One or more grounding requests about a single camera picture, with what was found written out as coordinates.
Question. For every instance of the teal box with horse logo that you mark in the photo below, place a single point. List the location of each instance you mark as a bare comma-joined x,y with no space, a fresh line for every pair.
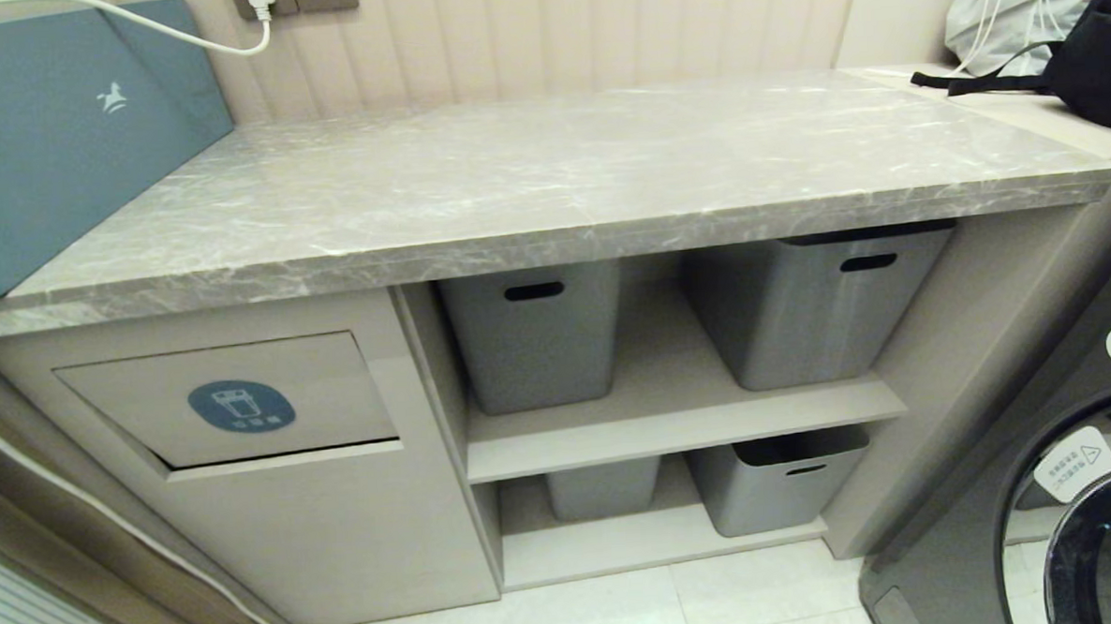
62,167

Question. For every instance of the beige cabinet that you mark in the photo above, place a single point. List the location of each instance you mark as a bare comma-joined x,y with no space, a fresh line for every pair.
341,546

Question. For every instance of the wide grey storage bin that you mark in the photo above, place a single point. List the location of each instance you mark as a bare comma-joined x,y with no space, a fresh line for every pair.
800,320
777,498

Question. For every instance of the beige trash flap door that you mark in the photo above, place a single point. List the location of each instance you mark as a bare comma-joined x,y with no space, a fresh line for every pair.
334,387

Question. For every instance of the light grey fabric bag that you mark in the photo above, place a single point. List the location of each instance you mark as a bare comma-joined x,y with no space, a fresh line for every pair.
1020,8

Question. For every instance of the narrow grey storage bin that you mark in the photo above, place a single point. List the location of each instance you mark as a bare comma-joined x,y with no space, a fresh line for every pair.
603,488
537,350

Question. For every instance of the blue round bin sticker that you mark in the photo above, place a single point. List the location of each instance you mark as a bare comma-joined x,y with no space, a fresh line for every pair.
241,405

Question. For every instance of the black backpack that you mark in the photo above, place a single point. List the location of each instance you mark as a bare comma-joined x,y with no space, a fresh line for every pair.
1107,61

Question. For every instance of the dark grey washing machine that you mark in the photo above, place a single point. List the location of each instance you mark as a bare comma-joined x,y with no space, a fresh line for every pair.
978,537

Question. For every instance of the white warning sticker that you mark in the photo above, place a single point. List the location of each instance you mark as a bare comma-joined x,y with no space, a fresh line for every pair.
1074,464

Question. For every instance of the beige shelf board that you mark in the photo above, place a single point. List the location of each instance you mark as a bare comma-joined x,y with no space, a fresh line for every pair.
617,430

